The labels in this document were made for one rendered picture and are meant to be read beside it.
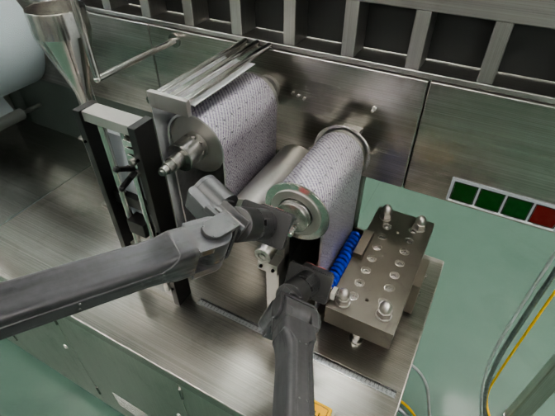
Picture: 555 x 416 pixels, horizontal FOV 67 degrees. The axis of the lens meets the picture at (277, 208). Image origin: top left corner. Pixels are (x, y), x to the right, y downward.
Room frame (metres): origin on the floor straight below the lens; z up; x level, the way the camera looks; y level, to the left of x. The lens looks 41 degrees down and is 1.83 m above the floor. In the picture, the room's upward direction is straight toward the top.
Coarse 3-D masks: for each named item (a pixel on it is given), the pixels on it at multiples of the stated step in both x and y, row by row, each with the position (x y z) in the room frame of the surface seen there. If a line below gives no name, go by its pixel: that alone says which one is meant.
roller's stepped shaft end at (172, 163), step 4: (176, 152) 0.72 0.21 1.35; (172, 156) 0.71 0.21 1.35; (176, 156) 0.71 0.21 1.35; (180, 156) 0.71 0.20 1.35; (168, 160) 0.70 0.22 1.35; (172, 160) 0.70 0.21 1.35; (176, 160) 0.70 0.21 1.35; (180, 160) 0.70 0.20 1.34; (184, 160) 0.71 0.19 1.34; (164, 164) 0.69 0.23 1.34; (168, 164) 0.68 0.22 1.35; (172, 164) 0.69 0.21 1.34; (176, 164) 0.69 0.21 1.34; (180, 164) 0.70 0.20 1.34; (160, 168) 0.68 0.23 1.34; (164, 168) 0.67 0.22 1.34; (168, 168) 0.68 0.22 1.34; (172, 168) 0.68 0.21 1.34; (176, 168) 0.69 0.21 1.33; (160, 172) 0.67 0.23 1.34; (164, 172) 0.67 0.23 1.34; (168, 172) 0.68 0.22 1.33; (172, 172) 0.68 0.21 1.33; (164, 176) 0.67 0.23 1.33
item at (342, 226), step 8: (352, 200) 0.79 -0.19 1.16; (344, 208) 0.74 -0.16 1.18; (352, 208) 0.80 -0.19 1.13; (344, 216) 0.75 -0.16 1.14; (352, 216) 0.81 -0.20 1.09; (336, 224) 0.70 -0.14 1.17; (344, 224) 0.76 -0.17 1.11; (352, 224) 0.82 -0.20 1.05; (328, 232) 0.65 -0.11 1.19; (336, 232) 0.70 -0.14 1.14; (344, 232) 0.77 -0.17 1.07; (320, 240) 0.62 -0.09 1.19; (328, 240) 0.66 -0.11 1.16; (336, 240) 0.71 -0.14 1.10; (344, 240) 0.78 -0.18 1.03; (320, 248) 0.62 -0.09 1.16; (328, 248) 0.66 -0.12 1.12; (336, 248) 0.72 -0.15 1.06; (320, 256) 0.62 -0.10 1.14; (328, 256) 0.67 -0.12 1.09; (336, 256) 0.73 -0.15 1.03; (320, 264) 0.63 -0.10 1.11; (328, 264) 0.67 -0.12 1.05
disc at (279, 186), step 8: (280, 184) 0.66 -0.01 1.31; (288, 184) 0.66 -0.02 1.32; (296, 184) 0.65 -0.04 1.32; (272, 192) 0.67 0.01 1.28; (304, 192) 0.64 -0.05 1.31; (312, 192) 0.63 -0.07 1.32; (312, 200) 0.63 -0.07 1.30; (320, 200) 0.63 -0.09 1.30; (320, 208) 0.62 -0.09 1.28; (320, 216) 0.62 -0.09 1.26; (328, 216) 0.61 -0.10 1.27; (320, 224) 0.62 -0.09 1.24; (328, 224) 0.61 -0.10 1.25; (320, 232) 0.62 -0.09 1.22
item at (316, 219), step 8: (280, 192) 0.66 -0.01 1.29; (288, 192) 0.65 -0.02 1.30; (296, 192) 0.64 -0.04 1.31; (272, 200) 0.67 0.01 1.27; (280, 200) 0.66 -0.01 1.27; (304, 200) 0.63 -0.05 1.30; (312, 208) 0.63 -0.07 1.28; (312, 216) 0.62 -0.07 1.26; (312, 224) 0.62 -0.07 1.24; (296, 232) 0.64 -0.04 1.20; (304, 232) 0.63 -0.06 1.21; (312, 232) 0.62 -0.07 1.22
